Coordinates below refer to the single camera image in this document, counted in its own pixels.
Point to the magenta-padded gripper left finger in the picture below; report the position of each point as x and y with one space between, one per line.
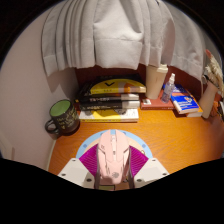
75 171

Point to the beige tumbler with lid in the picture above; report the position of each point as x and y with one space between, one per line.
155 81

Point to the clear spray bottle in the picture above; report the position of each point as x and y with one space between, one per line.
167 90

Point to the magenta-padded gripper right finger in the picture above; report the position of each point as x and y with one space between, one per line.
151 170

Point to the white ceramic vase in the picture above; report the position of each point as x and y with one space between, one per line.
207 101

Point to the yellow and black cover book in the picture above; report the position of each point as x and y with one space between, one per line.
116 86

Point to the round cartoon-print mouse pad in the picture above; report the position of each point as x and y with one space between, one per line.
87 144

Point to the red-brown book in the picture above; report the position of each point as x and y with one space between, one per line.
153 104

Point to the yellow and white book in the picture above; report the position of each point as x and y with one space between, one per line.
110 115

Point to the blue book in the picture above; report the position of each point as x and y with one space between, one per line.
185 101

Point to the pink computer mouse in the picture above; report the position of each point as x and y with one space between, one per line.
113 156

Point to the dark mug with green inside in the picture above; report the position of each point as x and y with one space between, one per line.
63 116

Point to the orange book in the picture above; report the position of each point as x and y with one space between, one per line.
196 113

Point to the grey curtain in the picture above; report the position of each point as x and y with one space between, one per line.
116 33

